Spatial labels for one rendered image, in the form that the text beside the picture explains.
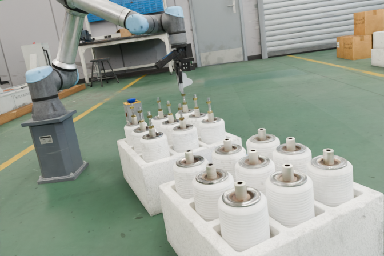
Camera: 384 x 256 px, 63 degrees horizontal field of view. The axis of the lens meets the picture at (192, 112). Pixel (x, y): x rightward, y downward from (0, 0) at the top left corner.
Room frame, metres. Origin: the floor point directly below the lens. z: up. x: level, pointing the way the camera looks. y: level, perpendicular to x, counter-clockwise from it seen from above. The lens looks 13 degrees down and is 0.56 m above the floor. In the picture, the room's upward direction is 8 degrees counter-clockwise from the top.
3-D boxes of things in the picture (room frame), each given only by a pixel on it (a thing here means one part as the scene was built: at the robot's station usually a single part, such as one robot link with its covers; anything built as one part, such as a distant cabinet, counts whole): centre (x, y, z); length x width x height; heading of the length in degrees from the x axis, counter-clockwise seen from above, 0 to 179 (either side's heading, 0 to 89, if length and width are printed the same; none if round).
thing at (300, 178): (0.60, -0.18, 0.25); 0.08 x 0.08 x 0.01
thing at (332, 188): (0.64, -0.29, 0.16); 0.10 x 0.10 x 0.18
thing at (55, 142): (1.46, 0.67, 0.15); 0.19 x 0.19 x 0.30; 86
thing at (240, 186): (0.55, -0.07, 0.26); 0.02 x 0.02 x 0.03
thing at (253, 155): (0.70, -0.13, 0.26); 0.02 x 0.02 x 0.03
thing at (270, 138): (0.86, -0.19, 0.25); 0.08 x 0.08 x 0.01
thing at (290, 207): (0.60, -0.18, 0.16); 0.10 x 0.10 x 0.18
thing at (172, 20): (1.36, 0.02, 0.65); 0.09 x 0.08 x 0.11; 70
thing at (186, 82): (1.34, 0.01, 0.38); 0.06 x 0.03 x 0.09; 99
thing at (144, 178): (1.20, 0.09, 0.09); 0.39 x 0.39 x 0.18; 24
